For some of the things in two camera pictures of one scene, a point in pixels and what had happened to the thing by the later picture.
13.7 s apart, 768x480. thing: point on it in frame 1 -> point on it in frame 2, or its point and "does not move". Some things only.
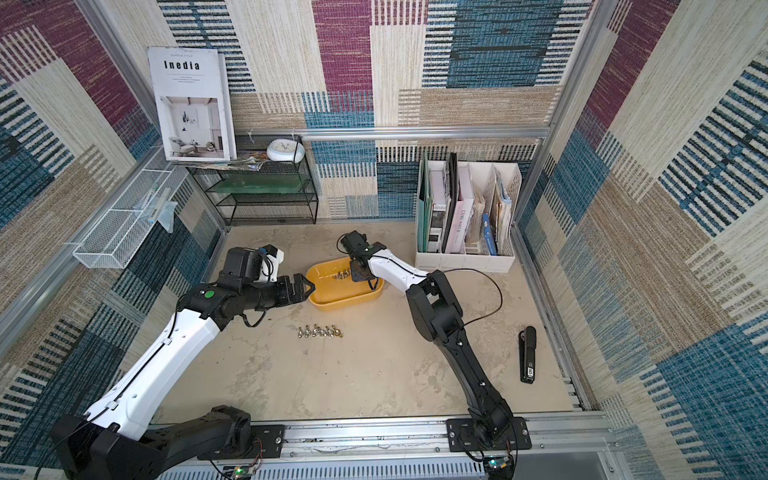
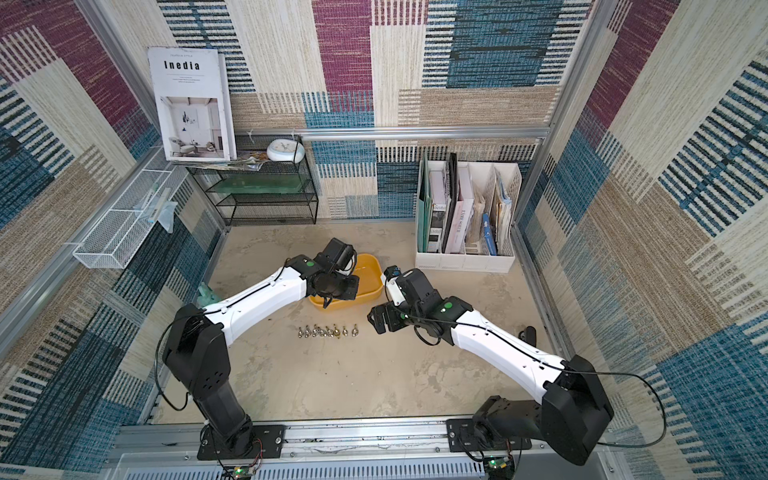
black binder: x=451 y=201 does not move
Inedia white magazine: x=194 y=102 does not move
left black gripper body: x=278 y=293 -> x=343 y=287
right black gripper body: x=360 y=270 -> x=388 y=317
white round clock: x=283 y=150 does not move
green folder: x=424 y=209 does not move
